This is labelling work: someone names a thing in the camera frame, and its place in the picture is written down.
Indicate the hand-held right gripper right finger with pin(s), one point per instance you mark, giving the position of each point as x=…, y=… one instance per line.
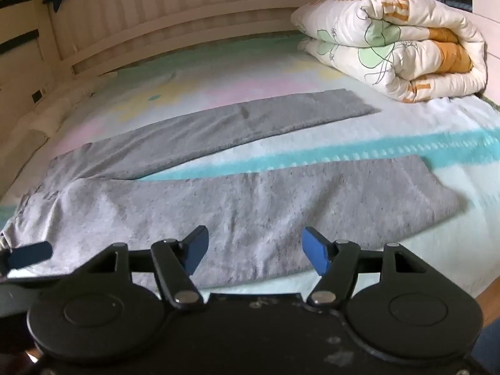
x=315, y=251

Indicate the folded floral quilt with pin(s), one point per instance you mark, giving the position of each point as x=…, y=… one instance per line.
x=394, y=47

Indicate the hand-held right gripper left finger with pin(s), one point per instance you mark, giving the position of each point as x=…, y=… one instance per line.
x=197, y=248

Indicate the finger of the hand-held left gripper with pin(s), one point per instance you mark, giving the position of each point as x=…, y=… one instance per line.
x=30, y=253

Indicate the grey pants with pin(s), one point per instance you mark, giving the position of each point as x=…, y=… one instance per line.
x=254, y=211

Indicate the white wooden shelf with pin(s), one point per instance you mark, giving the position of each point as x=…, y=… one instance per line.
x=19, y=19

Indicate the pastel printed bed sheet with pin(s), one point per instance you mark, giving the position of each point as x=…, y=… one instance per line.
x=351, y=140

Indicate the wooden bed headboard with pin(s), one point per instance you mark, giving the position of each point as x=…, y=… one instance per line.
x=175, y=7

